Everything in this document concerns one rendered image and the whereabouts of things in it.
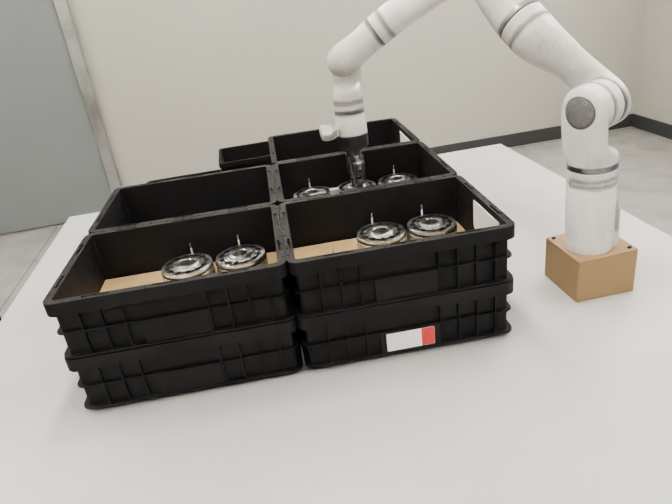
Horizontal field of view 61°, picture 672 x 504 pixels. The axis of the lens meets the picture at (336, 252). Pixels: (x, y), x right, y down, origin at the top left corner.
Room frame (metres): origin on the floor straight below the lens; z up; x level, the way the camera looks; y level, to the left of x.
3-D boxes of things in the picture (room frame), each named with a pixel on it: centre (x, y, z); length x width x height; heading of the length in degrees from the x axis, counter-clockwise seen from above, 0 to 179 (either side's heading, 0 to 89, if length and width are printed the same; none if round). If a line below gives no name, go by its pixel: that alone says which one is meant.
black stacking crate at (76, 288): (0.98, 0.30, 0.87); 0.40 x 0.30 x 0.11; 95
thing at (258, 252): (1.06, 0.19, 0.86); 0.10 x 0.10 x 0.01
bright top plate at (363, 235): (1.08, -0.10, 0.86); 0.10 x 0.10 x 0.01
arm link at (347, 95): (1.36, -0.07, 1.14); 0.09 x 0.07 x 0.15; 171
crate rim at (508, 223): (1.01, -0.10, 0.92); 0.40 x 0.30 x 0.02; 95
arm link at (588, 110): (1.03, -0.50, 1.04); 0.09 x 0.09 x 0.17; 33
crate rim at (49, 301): (0.98, 0.30, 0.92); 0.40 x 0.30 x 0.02; 95
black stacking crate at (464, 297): (1.01, -0.10, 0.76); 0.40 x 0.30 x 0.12; 95
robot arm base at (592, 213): (1.03, -0.51, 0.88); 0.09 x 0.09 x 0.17; 11
